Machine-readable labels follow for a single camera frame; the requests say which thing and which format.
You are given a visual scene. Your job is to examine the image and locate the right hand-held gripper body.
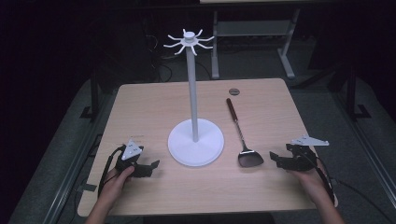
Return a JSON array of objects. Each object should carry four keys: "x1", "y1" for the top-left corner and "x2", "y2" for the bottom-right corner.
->
[{"x1": 284, "y1": 134, "x2": 330, "y2": 172}]

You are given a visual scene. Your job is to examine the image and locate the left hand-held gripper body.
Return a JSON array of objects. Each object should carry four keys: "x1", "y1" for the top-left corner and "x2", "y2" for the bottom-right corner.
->
[{"x1": 115, "y1": 138, "x2": 146, "y2": 172}]

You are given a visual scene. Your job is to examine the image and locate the metal spatula with dark handle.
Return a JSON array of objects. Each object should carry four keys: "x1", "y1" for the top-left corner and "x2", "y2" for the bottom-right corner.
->
[{"x1": 225, "y1": 97, "x2": 265, "y2": 169}]

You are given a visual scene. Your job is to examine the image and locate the white utensil rack stand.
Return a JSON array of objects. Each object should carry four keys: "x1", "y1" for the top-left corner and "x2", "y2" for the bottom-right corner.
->
[{"x1": 163, "y1": 28, "x2": 225, "y2": 167}]

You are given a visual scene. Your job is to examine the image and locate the person's right hand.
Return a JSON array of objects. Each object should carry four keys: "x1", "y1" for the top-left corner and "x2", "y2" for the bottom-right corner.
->
[{"x1": 287, "y1": 157, "x2": 330, "y2": 202}]

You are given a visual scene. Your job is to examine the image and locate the person's left hand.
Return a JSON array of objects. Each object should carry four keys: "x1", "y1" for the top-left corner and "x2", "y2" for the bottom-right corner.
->
[{"x1": 98, "y1": 165, "x2": 136, "y2": 203}]

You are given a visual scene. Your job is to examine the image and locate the grey tape strip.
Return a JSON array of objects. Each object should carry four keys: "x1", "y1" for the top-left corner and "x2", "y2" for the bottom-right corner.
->
[{"x1": 80, "y1": 183, "x2": 98, "y2": 193}]

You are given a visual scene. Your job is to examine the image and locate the black metal stand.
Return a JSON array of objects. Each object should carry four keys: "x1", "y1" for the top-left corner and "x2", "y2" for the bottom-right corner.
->
[
  {"x1": 79, "y1": 69, "x2": 101, "y2": 121},
  {"x1": 345, "y1": 63, "x2": 373, "y2": 121}
]

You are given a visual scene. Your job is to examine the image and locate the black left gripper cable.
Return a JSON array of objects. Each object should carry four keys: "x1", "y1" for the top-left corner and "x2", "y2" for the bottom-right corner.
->
[{"x1": 97, "y1": 145, "x2": 126, "y2": 199}]

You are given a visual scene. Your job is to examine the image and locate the aluminium floor rail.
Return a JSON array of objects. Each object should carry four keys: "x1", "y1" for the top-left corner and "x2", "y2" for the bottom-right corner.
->
[
  {"x1": 41, "y1": 92, "x2": 117, "y2": 224},
  {"x1": 332, "y1": 91, "x2": 396, "y2": 203}
]

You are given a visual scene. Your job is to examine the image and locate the black floor cables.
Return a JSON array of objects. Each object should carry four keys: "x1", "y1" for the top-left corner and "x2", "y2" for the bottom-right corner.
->
[{"x1": 146, "y1": 32, "x2": 213, "y2": 83}]

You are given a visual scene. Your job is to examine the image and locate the grey metal frame desk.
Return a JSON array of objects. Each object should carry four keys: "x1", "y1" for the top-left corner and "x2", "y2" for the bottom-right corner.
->
[{"x1": 199, "y1": 0, "x2": 303, "y2": 80}]

